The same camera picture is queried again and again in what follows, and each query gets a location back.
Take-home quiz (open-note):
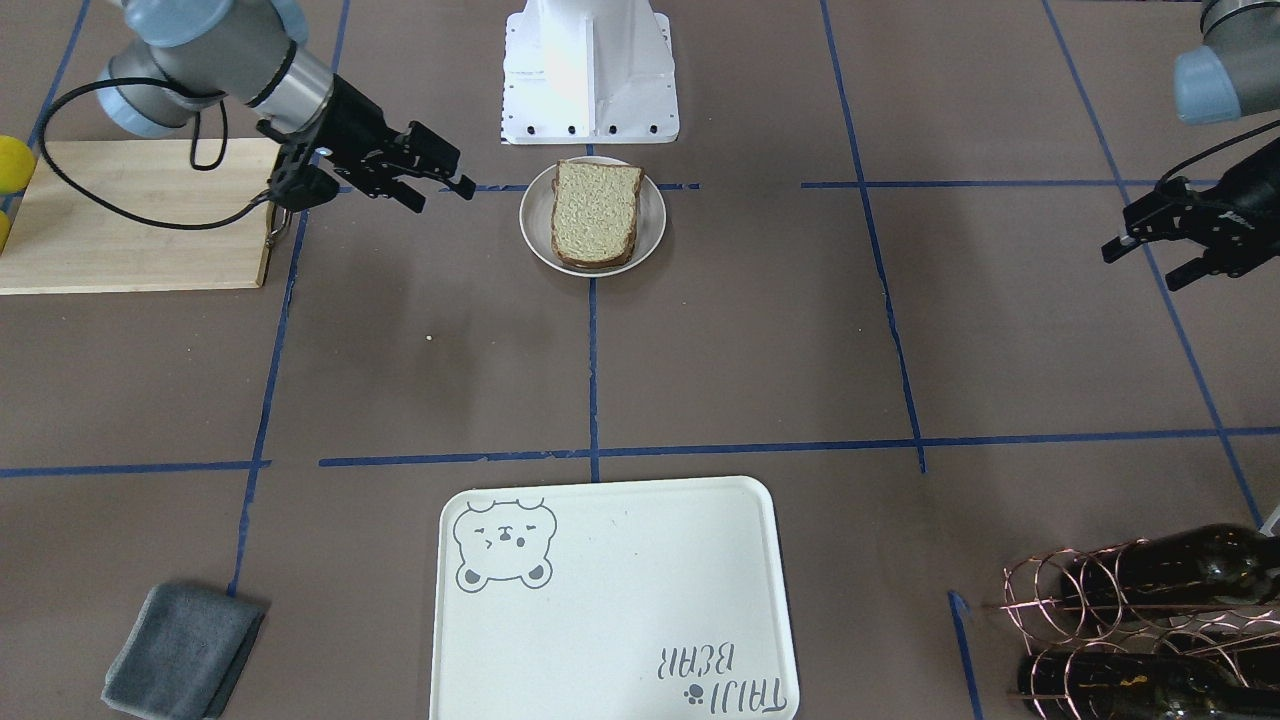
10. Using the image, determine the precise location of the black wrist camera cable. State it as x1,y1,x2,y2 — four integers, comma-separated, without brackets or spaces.
37,78,276,231

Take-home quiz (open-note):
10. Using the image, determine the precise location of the copper wire bottle rack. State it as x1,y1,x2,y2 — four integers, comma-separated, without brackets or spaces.
998,539,1277,692

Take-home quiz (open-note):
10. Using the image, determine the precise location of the dark wine bottle middle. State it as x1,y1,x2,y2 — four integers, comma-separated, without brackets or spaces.
1059,523,1279,620

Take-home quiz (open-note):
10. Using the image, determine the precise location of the cream bear tray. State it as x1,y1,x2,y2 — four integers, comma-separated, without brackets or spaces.
428,477,801,719

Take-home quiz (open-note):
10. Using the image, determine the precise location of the dark wine bottle front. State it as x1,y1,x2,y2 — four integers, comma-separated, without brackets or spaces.
1016,650,1279,719

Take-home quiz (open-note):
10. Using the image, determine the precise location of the dark wine bottle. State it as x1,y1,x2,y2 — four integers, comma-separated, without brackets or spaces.
1016,650,1279,719
1059,523,1279,620

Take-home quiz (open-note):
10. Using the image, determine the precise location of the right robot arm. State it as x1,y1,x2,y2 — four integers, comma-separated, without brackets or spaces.
96,1,476,213

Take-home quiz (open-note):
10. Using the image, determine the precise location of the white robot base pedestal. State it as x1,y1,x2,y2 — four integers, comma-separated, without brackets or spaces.
499,1,681,146

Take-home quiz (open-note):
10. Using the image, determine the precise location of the bread slice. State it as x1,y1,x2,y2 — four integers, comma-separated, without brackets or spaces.
550,160,646,269

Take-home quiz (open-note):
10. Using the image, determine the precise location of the white round plate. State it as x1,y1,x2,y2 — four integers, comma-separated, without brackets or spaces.
518,167,667,278

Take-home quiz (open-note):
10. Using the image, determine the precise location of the grey folded cloth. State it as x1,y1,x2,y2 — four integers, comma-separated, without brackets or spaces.
101,582,266,719

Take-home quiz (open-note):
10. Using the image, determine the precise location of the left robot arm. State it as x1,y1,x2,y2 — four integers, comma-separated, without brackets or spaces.
1100,1,1279,292

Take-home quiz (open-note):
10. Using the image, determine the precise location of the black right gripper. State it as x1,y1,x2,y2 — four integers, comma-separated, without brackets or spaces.
259,76,476,214

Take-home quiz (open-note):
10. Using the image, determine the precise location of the wooden cutting board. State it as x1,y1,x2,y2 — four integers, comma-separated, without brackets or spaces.
1,138,276,295

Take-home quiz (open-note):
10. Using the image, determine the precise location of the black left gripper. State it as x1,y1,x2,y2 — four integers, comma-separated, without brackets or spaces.
1101,137,1279,293

